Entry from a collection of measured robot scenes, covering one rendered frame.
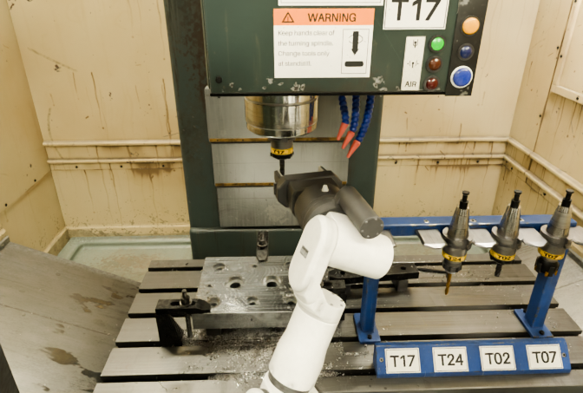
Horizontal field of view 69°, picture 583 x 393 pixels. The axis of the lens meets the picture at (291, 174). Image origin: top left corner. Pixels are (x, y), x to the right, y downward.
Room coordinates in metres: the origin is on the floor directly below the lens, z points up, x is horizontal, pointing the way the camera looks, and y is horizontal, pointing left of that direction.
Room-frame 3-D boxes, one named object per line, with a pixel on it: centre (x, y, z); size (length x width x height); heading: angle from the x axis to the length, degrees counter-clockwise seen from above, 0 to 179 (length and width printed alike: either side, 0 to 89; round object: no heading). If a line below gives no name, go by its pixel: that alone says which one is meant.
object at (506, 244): (0.78, -0.47, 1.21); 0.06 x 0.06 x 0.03
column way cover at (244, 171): (1.34, 0.04, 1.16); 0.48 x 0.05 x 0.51; 92
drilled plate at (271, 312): (0.91, 0.10, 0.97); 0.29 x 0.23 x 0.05; 92
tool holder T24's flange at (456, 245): (0.78, -0.36, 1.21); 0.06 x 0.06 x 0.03
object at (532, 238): (0.78, -0.53, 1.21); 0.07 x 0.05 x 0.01; 2
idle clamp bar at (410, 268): (0.99, -0.24, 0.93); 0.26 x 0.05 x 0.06; 97
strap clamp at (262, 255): (1.06, 0.09, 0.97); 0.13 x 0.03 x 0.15; 2
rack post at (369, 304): (0.83, -0.19, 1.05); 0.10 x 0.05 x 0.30; 2
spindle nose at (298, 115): (0.90, 0.02, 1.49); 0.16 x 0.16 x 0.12
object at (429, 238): (0.78, -0.31, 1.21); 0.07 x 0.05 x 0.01; 2
